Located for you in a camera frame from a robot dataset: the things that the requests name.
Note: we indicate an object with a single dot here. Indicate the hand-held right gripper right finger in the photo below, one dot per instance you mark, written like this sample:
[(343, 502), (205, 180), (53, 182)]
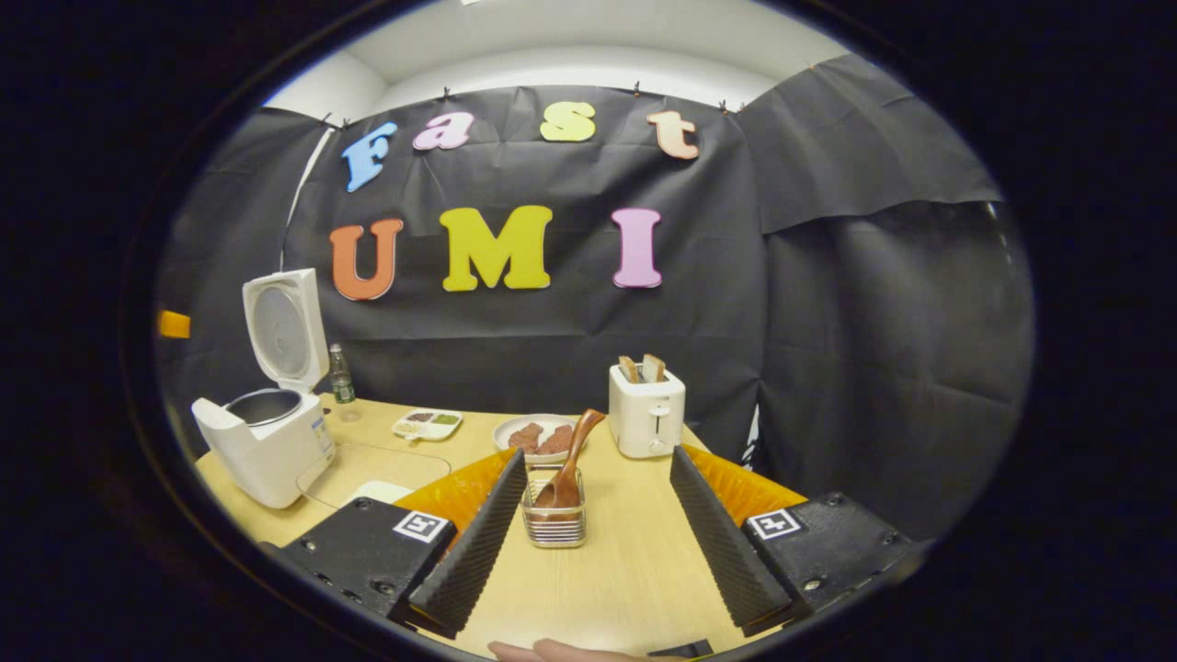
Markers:
[(722, 542)]

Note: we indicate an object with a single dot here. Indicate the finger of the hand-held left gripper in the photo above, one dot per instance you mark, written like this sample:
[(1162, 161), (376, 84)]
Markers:
[(173, 325)]

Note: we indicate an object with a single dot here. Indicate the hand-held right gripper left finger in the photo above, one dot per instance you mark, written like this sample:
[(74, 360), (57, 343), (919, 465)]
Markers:
[(474, 542)]

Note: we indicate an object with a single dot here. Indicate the brown wooden spoon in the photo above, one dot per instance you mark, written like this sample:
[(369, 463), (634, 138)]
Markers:
[(575, 450)]

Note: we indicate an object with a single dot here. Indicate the white rice cooker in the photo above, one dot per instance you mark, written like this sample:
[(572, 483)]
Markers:
[(267, 455)]

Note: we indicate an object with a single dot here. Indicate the brown meat piece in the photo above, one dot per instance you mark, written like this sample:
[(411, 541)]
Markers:
[(557, 441), (524, 438)]

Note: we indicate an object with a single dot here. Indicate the white divided condiment tray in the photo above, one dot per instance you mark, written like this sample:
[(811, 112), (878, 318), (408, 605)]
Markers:
[(428, 425)]

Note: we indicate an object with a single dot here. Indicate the white round plate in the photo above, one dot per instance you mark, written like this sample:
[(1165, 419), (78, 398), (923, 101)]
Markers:
[(542, 419)]

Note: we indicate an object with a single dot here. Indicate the white toaster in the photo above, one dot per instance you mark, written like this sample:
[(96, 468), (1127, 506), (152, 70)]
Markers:
[(644, 414)]

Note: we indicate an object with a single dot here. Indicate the clear bottle with green label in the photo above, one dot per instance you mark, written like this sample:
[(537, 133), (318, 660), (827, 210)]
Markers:
[(342, 382)]

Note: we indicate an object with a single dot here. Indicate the toast slice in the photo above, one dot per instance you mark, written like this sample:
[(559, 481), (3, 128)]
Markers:
[(653, 367), (629, 370)]

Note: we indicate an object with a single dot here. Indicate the black backdrop cloth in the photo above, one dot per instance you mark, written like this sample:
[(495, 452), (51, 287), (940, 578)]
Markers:
[(552, 349)]

